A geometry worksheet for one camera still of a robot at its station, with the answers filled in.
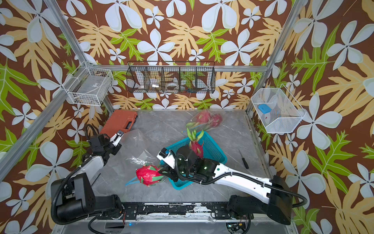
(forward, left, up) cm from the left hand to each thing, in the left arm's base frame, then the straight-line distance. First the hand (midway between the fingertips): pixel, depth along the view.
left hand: (114, 138), depth 90 cm
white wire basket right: (+9, -97, +17) cm, 99 cm away
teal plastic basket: (-5, -61, -8) cm, 62 cm away
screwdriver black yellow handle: (-11, -83, -10) cm, 84 cm away
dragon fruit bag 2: (-4, -51, -1) cm, 51 cm away
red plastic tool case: (+22, +6, -8) cm, 24 cm away
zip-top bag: (-6, -12, -9) cm, 17 cm away
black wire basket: (+36, -35, +20) cm, 54 cm away
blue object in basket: (+12, -93, +15) cm, 95 cm away
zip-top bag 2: (+15, -61, -7) cm, 63 cm away
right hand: (-24, -33, +10) cm, 42 cm away
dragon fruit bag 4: (+18, -68, -3) cm, 70 cm away
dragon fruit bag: (-27, -29, +12) cm, 41 cm away
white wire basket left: (+24, +15, +22) cm, 35 cm away
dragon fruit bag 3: (+16, -57, +2) cm, 59 cm away
